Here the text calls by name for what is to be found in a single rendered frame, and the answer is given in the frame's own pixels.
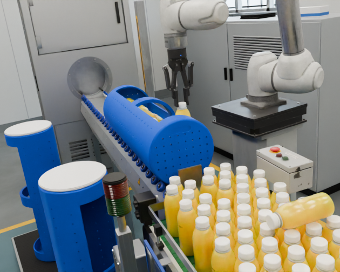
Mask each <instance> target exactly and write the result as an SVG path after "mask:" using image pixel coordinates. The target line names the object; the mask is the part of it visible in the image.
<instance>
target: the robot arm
mask: <svg viewBox="0 0 340 272"><path fill-rule="evenodd" d="M226 1H227V0H191V1H186V0H160V22H161V27H162V29H163V32H164V40H165V48H168V49H167V54H168V63H167V65H165V66H162V69H163V71H164V75H165V81H166V87H167V89H168V90H170V91H172V98H173V99H174V106H175V107H179V101H178V91H177V90H176V75H177V74H178V71H180V72H181V75H182V80H183V83H184V86H185V87H184V88H183V96H184V101H185V102H186V105H189V101H188V96H189V95H190V93H189V89H190V87H191V86H193V66H194V62H189V61H188V59H187V54H186V47H185V46H187V30H211V29H215V28H218V27H220V26H221V25H223V24H224V23H225V22H226V21H227V19H228V16H229V9H228V5H227V4H226ZM275 3H276V11H277V18H278V25H279V30H280V37H281V45H282V53H281V55H280V56H279V58H278V59H277V56H276V55H275V54H274V53H272V52H270V51H265V52H258V53H255V54H253V55H252V57H251V58H250V60H249V63H248V68H247V86H248V94H246V98H247V99H246V100H243V101H241V102H240V103H241V105H247V106H251V107H254V108H258V109H259V110H264V109H265V108H268V107H272V106H275V105H279V104H284V103H286V102H287V100H286V99H281V98H278V93H277V92H284V93H295V94H302V93H309V92H312V91H314V90H316V89H318V88H319V87H320V86H321V85H322V83H323V80H324V71H323V69H322V67H321V66H320V64H319V63H318V62H315V61H314V59H313V57H312V55H311V53H310V52H309V51H308V50H307V49H306V48H304V41H303V32H302V23H301V13H300V2H299V0H275ZM186 65H187V66H188V79H187V76H186V70H185V67H186ZM169 67H170V68H171V69H172V81H171V82H170V77H169V71H168V70H169Z"/></svg>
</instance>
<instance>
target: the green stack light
mask: <svg viewBox="0 0 340 272"><path fill-rule="evenodd" d="M105 201H106V207H107V212H108V214H109V215H110V216H114V217H120V216H124V215H126V214H128V213H129V212H130V211H131V210H132V206H131V199H130V193H128V195H127V196H125V197H124V198H121V199H116V200H111V199H107V198H105Z"/></svg>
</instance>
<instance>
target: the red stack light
mask: <svg viewBox="0 0 340 272"><path fill-rule="evenodd" d="M103 189H104V195H105V197H106V198H107V199H111V200H116V199H121V198H124V197H125V196H127V195H128V193H129V188H128V181H127V179H126V180H125V181H124V182H122V183H120V184H117V185H106V184H104V183H103Z"/></svg>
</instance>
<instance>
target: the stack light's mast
mask: <svg viewBox="0 0 340 272"><path fill-rule="evenodd" d="M126 179H127V175H126V174H125V173H122V172H113V173H109V174H107V175H105V176H104V177H103V178H102V182H103V183H104V184H106V185H117V184H120V183H122V182H124V181H125V180H126ZM117 222H118V228H119V231H120V232H121V233H123V232H125V231H127V226H126V220H125V216H120V217H117Z"/></svg>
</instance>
